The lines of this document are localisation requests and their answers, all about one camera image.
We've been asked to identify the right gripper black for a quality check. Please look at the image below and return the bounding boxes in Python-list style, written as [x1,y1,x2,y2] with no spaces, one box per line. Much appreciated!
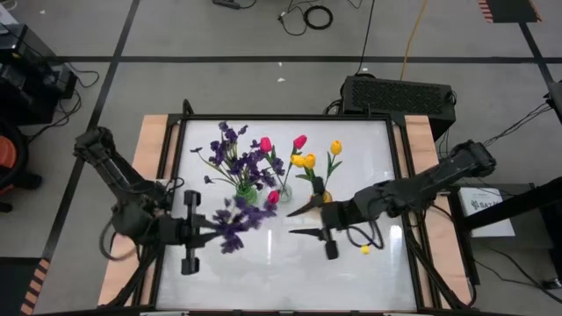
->
[286,176,374,261]

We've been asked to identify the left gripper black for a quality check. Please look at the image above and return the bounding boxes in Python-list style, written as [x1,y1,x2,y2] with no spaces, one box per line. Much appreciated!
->
[158,190,223,277]

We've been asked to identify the amber glass vase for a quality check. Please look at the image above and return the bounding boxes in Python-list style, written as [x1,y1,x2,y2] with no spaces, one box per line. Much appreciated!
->
[309,188,334,205]

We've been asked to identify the purple artificial flower bunch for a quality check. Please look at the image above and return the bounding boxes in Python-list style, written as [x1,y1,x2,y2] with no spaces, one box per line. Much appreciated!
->
[189,121,287,198]
[212,196,278,255]

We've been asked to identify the clear glass vase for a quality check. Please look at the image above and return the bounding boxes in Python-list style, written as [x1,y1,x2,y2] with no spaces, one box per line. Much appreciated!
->
[276,183,294,204]

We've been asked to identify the green glass vase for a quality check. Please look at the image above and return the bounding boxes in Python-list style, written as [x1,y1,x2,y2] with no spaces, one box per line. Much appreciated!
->
[234,182,259,206]

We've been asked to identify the light wooden side board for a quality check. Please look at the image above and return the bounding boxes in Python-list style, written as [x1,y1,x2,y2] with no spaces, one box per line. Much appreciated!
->
[97,114,181,307]
[392,114,473,304]

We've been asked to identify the black computer case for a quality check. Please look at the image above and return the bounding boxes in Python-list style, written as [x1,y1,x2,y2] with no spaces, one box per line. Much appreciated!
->
[341,74,457,141]

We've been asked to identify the white printed sheet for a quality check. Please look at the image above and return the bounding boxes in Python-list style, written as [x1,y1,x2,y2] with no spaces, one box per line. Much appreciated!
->
[458,187,515,239]

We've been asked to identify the black metal stand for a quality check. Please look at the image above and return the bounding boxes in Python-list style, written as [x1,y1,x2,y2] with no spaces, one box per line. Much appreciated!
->
[447,81,562,286]

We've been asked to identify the black mat striped edge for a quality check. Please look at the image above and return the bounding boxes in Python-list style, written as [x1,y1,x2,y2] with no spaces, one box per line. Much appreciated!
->
[0,257,50,316]
[478,0,543,24]

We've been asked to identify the orange and black vacuum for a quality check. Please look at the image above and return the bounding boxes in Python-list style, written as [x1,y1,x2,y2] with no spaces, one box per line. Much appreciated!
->
[0,118,44,214]

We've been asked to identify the black equipment rack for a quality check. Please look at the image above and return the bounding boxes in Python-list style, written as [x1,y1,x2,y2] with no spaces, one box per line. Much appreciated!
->
[0,24,79,126]

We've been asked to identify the black metal table frame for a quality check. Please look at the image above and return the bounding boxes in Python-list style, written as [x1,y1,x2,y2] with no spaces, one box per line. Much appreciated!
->
[107,98,475,316]

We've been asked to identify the long black floor cable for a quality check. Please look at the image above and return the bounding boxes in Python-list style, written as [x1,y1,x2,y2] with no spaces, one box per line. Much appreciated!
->
[354,0,377,75]

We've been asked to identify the coiled black cable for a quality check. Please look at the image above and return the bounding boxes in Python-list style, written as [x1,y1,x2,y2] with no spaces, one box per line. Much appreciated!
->
[302,4,334,31]

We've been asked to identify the yellow power cable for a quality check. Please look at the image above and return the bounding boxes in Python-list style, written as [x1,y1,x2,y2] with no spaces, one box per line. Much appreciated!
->
[398,0,430,82]

